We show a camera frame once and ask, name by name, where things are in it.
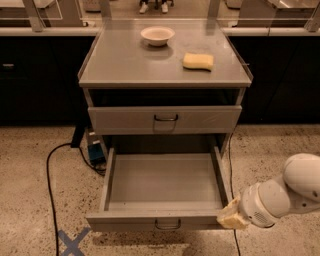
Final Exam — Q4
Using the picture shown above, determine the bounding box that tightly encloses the grey drawer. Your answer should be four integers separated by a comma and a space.
86, 148, 232, 232
88, 106, 242, 135

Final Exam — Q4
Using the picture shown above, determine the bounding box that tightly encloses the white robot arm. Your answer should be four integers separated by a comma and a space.
217, 153, 320, 229

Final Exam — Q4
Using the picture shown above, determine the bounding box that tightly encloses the grey top drawer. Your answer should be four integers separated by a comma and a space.
88, 106, 242, 135

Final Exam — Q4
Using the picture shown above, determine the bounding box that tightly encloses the grey drawer cabinet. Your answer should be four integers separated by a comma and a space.
79, 19, 252, 155

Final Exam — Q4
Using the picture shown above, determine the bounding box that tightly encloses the blue power box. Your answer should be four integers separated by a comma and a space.
86, 128, 105, 165

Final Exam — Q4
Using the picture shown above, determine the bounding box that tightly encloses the yellow sponge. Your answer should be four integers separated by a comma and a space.
183, 53, 214, 71

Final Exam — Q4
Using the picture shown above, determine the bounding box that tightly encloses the blue tape cross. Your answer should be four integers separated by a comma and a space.
58, 227, 90, 256

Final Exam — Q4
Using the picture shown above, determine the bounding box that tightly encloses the white bowl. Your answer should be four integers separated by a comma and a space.
140, 26, 175, 47

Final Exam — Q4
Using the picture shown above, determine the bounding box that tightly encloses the white shoes pair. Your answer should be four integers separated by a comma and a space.
138, 0, 170, 15

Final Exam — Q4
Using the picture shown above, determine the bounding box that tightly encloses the black cable right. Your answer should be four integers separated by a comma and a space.
227, 132, 242, 256

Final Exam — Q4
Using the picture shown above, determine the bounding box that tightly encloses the black cable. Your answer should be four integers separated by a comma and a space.
46, 142, 107, 256
227, 132, 242, 256

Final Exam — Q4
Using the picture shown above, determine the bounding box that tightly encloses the black cable left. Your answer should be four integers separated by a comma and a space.
46, 142, 107, 256

